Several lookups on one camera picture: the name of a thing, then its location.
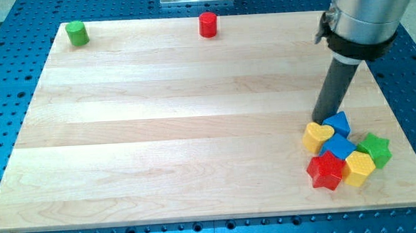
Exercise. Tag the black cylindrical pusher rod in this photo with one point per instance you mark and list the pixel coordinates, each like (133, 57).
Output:
(338, 78)

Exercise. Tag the red cylinder block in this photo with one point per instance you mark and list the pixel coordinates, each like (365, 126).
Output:
(208, 24)

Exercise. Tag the red star block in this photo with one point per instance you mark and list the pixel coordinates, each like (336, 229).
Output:
(326, 171)

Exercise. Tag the yellow heart block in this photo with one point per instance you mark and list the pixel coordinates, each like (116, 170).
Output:
(315, 135)

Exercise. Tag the light wooden board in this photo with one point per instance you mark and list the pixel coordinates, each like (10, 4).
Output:
(150, 123)

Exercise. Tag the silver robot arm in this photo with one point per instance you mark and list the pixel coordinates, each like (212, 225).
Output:
(366, 21)

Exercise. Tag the green star block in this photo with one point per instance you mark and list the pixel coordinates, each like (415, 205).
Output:
(377, 148)

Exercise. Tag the yellow hexagon block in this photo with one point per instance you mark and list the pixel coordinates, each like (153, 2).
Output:
(359, 166)

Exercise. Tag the blue cube block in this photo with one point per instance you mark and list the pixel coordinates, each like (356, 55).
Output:
(340, 146)

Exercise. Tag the blue triangle block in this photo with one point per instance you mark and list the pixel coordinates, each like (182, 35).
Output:
(340, 124)

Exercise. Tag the green cylinder block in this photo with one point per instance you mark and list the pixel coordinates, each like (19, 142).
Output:
(77, 33)

